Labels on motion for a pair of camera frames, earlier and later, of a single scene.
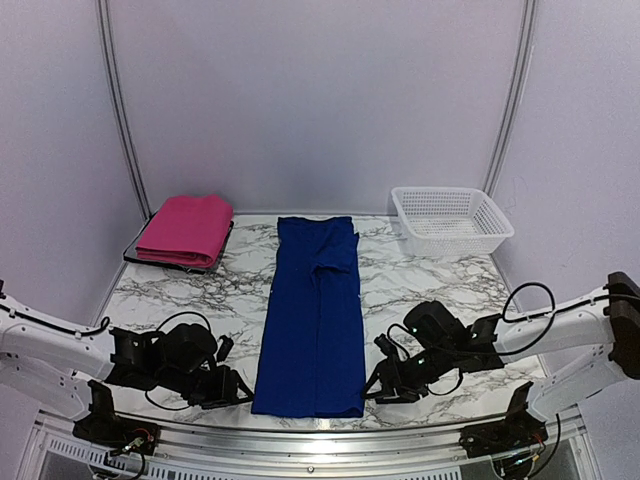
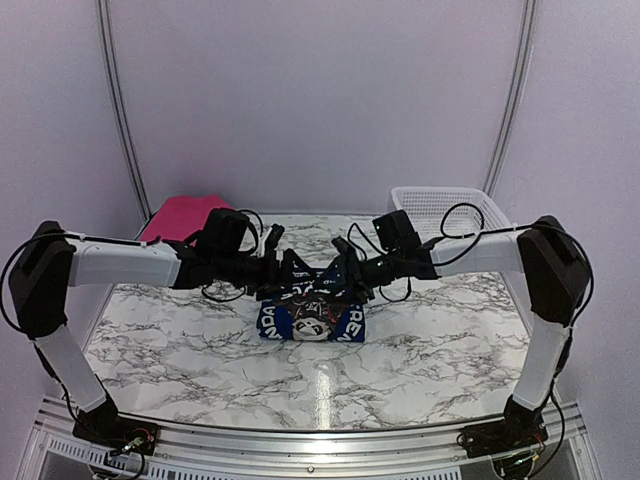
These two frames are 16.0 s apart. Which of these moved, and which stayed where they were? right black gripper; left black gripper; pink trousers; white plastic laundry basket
Moved: right black gripper; left black gripper
Stayed: white plastic laundry basket; pink trousers
